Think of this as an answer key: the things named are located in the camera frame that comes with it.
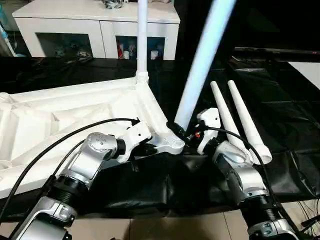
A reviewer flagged black plastic mat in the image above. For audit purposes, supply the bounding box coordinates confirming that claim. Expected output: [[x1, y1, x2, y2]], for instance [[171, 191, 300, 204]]
[[0, 56, 320, 221]]

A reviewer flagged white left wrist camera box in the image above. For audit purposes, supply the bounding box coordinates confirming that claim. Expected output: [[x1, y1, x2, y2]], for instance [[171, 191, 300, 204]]
[[116, 120, 154, 162]]

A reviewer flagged white plastic table top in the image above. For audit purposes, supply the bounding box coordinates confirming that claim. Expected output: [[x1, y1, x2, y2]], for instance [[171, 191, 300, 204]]
[[0, 77, 187, 199]]

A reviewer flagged white plastic table leg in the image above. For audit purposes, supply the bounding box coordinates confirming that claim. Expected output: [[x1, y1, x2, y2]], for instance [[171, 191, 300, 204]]
[[209, 81, 251, 157], [173, 0, 237, 133], [135, 0, 150, 85], [227, 79, 274, 165]]

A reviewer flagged small dark grey bundle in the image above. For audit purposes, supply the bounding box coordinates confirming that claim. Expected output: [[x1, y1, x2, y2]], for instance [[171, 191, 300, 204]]
[[101, 0, 124, 10]]

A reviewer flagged white flat board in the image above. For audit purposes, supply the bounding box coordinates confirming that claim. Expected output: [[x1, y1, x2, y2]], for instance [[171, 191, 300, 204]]
[[290, 61, 320, 77]]

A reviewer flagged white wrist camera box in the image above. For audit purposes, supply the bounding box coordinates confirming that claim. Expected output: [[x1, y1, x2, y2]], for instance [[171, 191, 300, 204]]
[[196, 107, 222, 156], [116, 120, 154, 162]]

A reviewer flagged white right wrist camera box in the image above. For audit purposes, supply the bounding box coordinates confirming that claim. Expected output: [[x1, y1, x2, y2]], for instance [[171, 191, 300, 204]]
[[196, 107, 222, 156]]

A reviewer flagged white cabinet with glass doors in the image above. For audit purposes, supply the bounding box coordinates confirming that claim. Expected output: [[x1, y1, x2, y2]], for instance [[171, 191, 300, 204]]
[[12, 0, 181, 61]]

